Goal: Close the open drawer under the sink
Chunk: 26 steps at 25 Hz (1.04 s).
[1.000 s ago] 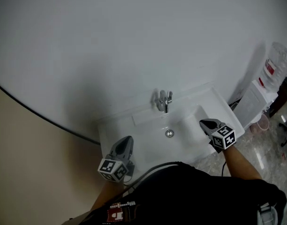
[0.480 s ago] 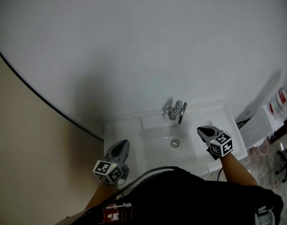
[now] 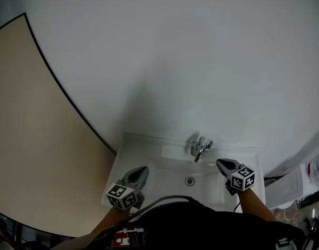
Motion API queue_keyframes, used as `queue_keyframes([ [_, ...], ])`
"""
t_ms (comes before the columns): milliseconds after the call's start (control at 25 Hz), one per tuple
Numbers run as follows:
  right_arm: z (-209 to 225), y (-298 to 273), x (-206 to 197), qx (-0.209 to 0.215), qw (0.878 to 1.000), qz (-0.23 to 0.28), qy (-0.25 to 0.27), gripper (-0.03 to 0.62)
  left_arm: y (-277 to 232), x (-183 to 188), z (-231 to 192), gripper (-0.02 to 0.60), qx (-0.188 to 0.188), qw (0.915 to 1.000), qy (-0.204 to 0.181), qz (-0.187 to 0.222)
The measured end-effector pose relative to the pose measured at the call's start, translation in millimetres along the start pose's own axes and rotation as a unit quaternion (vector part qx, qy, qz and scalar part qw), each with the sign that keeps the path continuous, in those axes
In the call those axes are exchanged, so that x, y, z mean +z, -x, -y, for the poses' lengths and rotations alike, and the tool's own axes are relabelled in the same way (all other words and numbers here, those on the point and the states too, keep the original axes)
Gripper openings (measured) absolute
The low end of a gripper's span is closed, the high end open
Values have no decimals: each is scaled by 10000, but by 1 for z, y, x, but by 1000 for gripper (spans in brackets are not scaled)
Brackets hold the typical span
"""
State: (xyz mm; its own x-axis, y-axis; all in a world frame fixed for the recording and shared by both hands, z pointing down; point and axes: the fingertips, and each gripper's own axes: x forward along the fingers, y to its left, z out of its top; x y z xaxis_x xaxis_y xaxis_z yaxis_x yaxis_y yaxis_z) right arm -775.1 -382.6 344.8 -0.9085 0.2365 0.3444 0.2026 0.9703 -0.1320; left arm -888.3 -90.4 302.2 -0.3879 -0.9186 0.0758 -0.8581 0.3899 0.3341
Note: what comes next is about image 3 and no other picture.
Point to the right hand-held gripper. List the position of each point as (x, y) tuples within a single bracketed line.
[(242, 178)]

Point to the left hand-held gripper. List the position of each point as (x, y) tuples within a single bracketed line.
[(122, 196)]

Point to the person's left forearm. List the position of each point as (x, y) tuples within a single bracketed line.
[(107, 221)]

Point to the person's right forearm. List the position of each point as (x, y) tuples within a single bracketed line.
[(254, 206)]

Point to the metal sink drain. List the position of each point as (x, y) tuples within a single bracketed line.
[(190, 181)]

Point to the white ceramic sink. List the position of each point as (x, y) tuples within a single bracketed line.
[(172, 170)]

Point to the white ribbed appliance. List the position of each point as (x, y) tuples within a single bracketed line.
[(284, 189)]

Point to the chrome faucet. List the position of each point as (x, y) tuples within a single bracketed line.
[(199, 150)]

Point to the clear pinkish round basin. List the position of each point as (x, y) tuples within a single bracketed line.
[(289, 210)]

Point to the person's black shirt torso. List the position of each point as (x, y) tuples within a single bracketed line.
[(201, 228)]

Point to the red and white bottles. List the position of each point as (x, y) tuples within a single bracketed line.
[(318, 165)]

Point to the beige door panel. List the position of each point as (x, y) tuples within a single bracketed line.
[(31, 139)]

